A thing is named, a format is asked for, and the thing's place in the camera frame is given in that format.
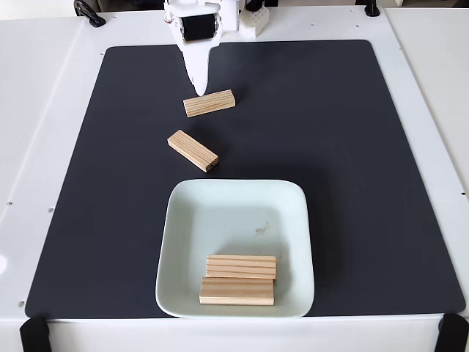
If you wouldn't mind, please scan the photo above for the wooden block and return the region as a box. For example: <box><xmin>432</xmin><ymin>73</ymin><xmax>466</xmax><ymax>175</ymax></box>
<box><xmin>182</xmin><ymin>89</ymin><xmax>237</xmax><ymax>119</ymax></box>
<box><xmin>199</xmin><ymin>276</ymin><xmax>276</xmax><ymax>307</ymax></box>
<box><xmin>166</xmin><ymin>129</ymin><xmax>220</xmax><ymax>174</ymax></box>
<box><xmin>205</xmin><ymin>254</ymin><xmax>278</xmax><ymax>280</ymax></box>

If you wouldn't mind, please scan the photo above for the white square plate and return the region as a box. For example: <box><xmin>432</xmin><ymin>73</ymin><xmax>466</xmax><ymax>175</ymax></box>
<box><xmin>155</xmin><ymin>178</ymin><xmax>316</xmax><ymax>319</ymax></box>

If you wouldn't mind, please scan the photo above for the black rubber mat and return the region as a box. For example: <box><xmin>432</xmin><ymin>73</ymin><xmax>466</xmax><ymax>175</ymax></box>
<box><xmin>23</xmin><ymin>39</ymin><xmax>467</xmax><ymax>319</ymax></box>

